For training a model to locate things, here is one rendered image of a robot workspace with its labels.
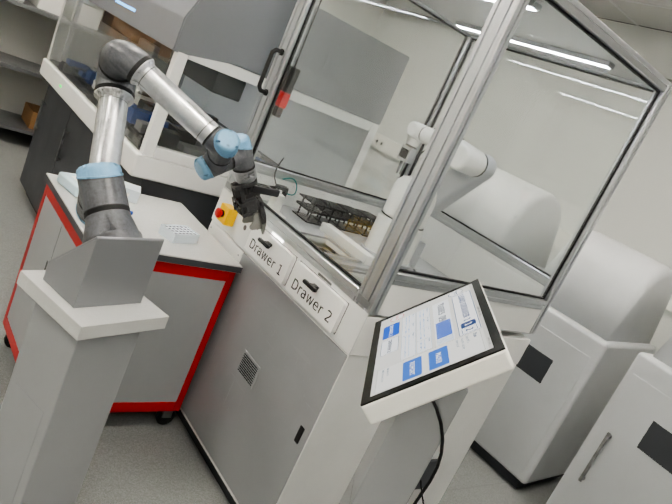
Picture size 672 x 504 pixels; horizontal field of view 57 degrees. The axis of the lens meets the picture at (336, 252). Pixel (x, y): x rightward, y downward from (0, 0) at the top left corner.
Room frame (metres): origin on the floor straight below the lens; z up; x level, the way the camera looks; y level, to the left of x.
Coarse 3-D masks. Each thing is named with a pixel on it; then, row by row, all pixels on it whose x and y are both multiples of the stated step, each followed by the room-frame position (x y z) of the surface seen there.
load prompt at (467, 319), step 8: (456, 296) 1.58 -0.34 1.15; (464, 296) 1.56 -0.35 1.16; (456, 304) 1.52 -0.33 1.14; (464, 304) 1.49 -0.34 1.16; (472, 304) 1.47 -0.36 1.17; (456, 312) 1.46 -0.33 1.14; (464, 312) 1.44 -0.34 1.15; (472, 312) 1.41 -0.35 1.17; (456, 320) 1.40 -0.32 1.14; (464, 320) 1.38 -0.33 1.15; (472, 320) 1.36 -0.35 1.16; (464, 328) 1.33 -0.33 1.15; (472, 328) 1.31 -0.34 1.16
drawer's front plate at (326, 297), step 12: (300, 264) 2.00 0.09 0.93; (300, 276) 1.99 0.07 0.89; (312, 276) 1.95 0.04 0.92; (288, 288) 2.01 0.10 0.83; (300, 288) 1.97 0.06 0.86; (324, 288) 1.89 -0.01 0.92; (300, 300) 1.95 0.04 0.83; (324, 300) 1.87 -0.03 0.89; (336, 300) 1.84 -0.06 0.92; (312, 312) 1.89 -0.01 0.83; (324, 312) 1.86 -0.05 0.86; (336, 312) 1.82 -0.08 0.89; (324, 324) 1.84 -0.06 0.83; (336, 324) 1.82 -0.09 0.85
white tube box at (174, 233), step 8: (168, 224) 2.20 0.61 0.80; (160, 232) 2.16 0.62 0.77; (168, 232) 2.15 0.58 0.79; (176, 232) 2.16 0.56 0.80; (184, 232) 2.20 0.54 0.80; (192, 232) 2.24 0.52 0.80; (168, 240) 2.14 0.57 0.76; (176, 240) 2.14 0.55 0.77; (184, 240) 2.18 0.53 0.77; (192, 240) 2.21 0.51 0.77
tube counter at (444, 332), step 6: (438, 318) 1.47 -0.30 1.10; (444, 318) 1.45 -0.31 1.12; (450, 318) 1.44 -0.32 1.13; (438, 324) 1.43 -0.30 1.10; (444, 324) 1.41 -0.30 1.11; (450, 324) 1.39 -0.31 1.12; (438, 330) 1.39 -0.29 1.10; (444, 330) 1.37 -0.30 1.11; (450, 330) 1.36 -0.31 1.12; (438, 336) 1.35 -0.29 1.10; (444, 336) 1.33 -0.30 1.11; (450, 336) 1.32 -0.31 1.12; (438, 342) 1.31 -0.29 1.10; (444, 342) 1.30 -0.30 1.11
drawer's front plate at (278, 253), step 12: (264, 240) 2.18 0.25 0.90; (276, 240) 2.14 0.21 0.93; (252, 252) 2.21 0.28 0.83; (264, 252) 2.16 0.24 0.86; (276, 252) 2.11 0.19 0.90; (288, 252) 2.07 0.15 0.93; (264, 264) 2.14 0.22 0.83; (276, 264) 2.09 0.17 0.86; (288, 264) 2.05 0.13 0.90; (276, 276) 2.07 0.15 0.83; (288, 276) 2.05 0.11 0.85
